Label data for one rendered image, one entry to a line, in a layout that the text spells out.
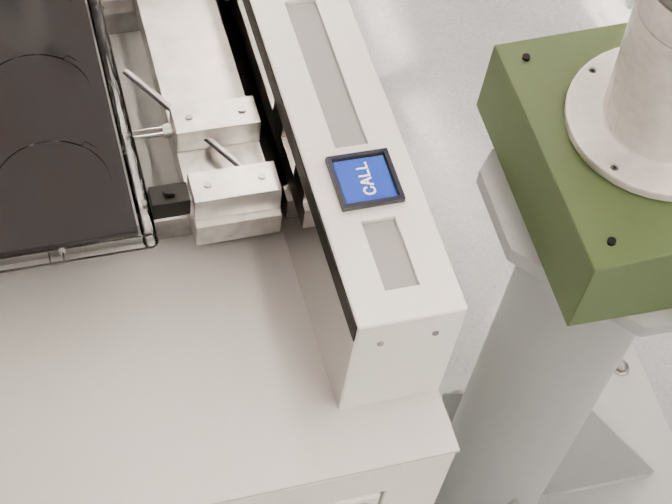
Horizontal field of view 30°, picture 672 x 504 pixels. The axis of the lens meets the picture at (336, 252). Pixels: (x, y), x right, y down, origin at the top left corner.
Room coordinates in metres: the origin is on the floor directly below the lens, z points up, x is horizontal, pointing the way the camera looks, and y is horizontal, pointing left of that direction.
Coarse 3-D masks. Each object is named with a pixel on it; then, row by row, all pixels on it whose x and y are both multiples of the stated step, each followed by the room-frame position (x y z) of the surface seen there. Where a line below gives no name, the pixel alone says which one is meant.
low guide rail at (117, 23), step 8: (120, 0) 0.93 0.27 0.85; (128, 0) 0.93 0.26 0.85; (104, 8) 0.92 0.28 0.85; (112, 8) 0.92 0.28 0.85; (120, 8) 0.92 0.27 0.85; (128, 8) 0.92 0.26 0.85; (88, 16) 0.90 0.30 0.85; (112, 16) 0.91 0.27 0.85; (120, 16) 0.91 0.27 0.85; (128, 16) 0.92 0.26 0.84; (112, 24) 0.91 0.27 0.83; (120, 24) 0.91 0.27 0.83; (128, 24) 0.92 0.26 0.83; (136, 24) 0.92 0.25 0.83; (112, 32) 0.91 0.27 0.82; (120, 32) 0.91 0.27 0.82
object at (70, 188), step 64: (0, 0) 0.85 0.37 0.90; (64, 0) 0.87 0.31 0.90; (0, 64) 0.77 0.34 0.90; (64, 64) 0.79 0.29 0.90; (0, 128) 0.70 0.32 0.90; (64, 128) 0.71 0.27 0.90; (0, 192) 0.63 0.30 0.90; (64, 192) 0.64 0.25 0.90; (128, 192) 0.65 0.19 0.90; (0, 256) 0.57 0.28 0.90
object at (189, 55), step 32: (160, 0) 0.91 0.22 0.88; (192, 0) 0.92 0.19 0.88; (160, 32) 0.87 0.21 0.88; (192, 32) 0.88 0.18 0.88; (224, 32) 0.89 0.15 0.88; (160, 64) 0.83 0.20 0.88; (192, 64) 0.84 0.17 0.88; (224, 64) 0.84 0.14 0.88; (192, 96) 0.79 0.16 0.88; (224, 96) 0.80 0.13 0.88; (192, 160) 0.72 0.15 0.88; (224, 160) 0.73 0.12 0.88; (256, 160) 0.73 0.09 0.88; (192, 224) 0.66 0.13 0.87; (224, 224) 0.65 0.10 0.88; (256, 224) 0.67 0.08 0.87
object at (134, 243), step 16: (112, 240) 0.60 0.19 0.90; (128, 240) 0.60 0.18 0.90; (144, 240) 0.60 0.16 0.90; (16, 256) 0.56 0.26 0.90; (32, 256) 0.57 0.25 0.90; (48, 256) 0.57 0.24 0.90; (64, 256) 0.57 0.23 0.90; (80, 256) 0.58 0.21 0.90; (96, 256) 0.58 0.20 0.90; (0, 272) 0.55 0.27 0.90
